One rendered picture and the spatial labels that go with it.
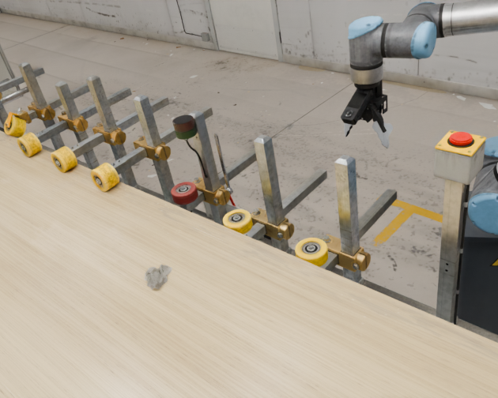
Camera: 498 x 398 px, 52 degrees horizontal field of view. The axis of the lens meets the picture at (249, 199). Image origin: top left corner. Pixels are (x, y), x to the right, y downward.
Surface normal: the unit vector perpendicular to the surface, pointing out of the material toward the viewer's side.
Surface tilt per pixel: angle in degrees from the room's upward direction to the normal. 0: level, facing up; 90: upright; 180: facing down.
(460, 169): 90
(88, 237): 0
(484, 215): 95
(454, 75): 90
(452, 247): 90
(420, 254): 0
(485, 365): 0
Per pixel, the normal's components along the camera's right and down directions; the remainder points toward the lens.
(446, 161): -0.64, 0.53
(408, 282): -0.16, -0.81
